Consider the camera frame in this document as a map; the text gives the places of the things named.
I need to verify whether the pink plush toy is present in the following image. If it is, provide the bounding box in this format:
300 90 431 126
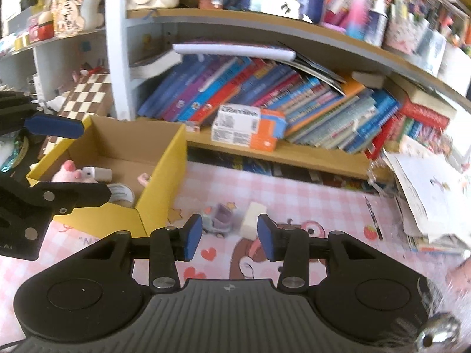
52 159 97 183

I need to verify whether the white charger block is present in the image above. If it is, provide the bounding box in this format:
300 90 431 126
82 166 112 182

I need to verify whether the clear tape roll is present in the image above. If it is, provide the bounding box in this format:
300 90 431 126
107 183 135 208

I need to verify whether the pink purple correction tape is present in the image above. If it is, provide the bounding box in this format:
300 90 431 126
137 173 151 187

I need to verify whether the white foam cube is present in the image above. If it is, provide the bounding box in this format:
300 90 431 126
240 202 267 241

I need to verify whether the brown white checkerboard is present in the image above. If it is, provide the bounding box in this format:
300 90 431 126
38 72 114 159

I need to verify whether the purple grey toy truck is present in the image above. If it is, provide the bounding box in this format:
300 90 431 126
200 203 236 238

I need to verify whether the pink cartoon desk mat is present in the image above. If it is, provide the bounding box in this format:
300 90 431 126
1 163 461 341

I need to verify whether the black patterned pencil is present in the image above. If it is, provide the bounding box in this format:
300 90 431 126
365 196 383 241

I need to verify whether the yellow cardboard box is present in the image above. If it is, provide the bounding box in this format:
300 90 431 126
27 116 187 238

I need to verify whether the lower white orange carton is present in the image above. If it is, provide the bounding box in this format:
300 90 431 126
211 128 277 152

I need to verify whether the white orange carton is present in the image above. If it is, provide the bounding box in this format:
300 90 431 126
212 104 287 139
211 128 277 152

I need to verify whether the upper white orange carton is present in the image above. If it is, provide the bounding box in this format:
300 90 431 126
212 104 287 139

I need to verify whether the row of leaning books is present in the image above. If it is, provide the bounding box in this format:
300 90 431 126
131 50 401 155

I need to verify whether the wooden white bookshelf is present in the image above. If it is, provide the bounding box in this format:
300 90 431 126
0 0 471 185

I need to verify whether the stack of papers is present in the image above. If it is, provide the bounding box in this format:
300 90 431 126
383 137 470 247

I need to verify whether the red thick dictionary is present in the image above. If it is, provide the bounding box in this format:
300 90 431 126
398 100 450 131

